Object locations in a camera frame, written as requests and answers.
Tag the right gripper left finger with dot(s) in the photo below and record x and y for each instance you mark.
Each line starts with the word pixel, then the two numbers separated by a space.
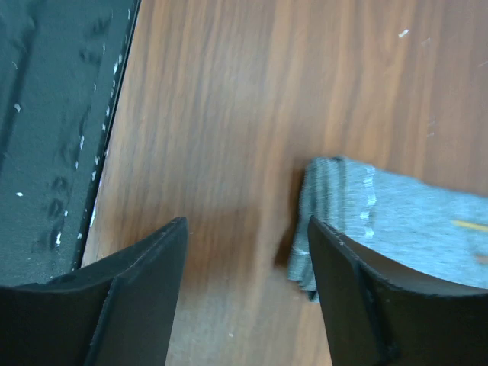
pixel 116 311

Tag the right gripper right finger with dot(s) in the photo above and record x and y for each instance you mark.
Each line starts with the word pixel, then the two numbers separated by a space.
pixel 379 312

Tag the grey cloth napkin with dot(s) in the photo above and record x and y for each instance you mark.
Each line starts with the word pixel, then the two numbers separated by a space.
pixel 396 215

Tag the gold fork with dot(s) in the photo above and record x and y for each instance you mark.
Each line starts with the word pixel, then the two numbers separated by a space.
pixel 471 226

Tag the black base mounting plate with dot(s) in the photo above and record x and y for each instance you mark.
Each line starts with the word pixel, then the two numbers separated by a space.
pixel 62 66

